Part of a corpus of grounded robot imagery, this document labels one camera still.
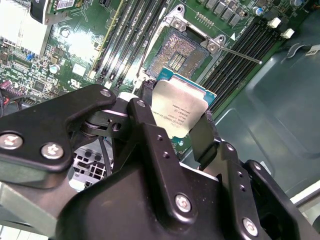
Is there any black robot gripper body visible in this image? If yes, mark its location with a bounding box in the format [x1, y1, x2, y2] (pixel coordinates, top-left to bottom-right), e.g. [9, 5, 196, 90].
[56, 164, 278, 240]

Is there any metal locking lever wire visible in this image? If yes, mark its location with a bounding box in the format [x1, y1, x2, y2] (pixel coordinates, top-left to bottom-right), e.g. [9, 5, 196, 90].
[136, 36, 152, 79]
[217, 45, 263, 65]

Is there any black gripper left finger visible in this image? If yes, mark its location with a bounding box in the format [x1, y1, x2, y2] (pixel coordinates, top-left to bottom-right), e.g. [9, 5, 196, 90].
[0, 79, 199, 220]

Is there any silver CPU chip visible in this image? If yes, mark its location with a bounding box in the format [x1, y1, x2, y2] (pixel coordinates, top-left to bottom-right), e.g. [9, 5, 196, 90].
[149, 66, 218, 140]

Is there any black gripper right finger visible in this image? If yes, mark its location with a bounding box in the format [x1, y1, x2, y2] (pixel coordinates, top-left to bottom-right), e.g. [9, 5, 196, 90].
[189, 111, 312, 240]

